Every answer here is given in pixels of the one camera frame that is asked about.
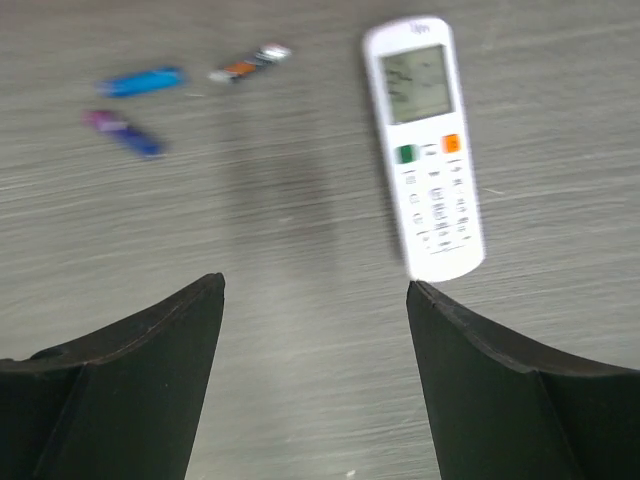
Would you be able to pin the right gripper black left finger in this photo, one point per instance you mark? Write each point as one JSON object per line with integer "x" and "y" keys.
{"x": 123, "y": 402}

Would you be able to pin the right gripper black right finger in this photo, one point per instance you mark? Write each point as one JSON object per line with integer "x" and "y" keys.
{"x": 504, "y": 406}

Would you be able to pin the blue battery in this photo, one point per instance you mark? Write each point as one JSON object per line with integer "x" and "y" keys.
{"x": 141, "y": 82}

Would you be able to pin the purple battery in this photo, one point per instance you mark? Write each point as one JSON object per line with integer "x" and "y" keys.
{"x": 118, "y": 128}

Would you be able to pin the white remote control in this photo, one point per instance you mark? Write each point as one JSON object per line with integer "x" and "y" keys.
{"x": 413, "y": 79}

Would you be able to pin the dark brown battery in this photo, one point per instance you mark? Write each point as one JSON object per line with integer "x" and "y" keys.
{"x": 265, "y": 56}

